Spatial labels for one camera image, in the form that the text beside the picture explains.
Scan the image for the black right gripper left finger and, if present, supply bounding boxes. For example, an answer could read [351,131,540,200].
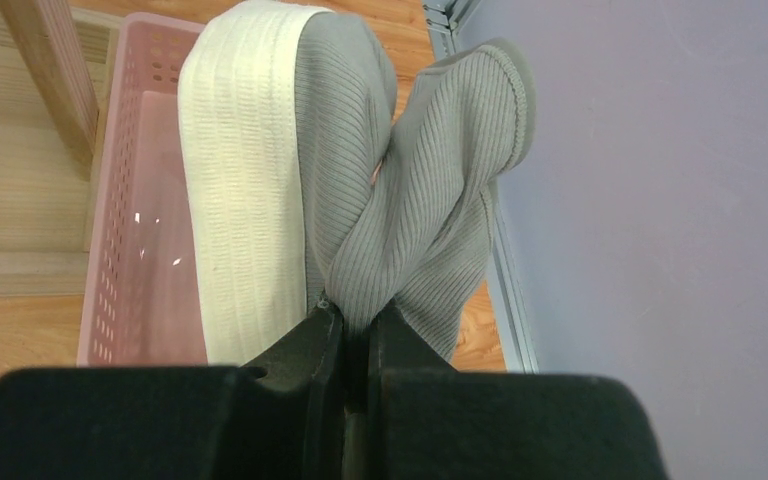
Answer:
[0,307,343,479]

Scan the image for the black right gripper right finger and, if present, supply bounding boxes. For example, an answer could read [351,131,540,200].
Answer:
[366,305,667,479]

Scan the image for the grey underwear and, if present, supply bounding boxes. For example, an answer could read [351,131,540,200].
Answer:
[178,1,536,365]

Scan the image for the pink perforated plastic basket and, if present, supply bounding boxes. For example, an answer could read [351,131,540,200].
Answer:
[77,13,206,366]

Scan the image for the wooden clothes rack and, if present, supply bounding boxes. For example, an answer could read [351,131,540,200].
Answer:
[0,15,98,296]

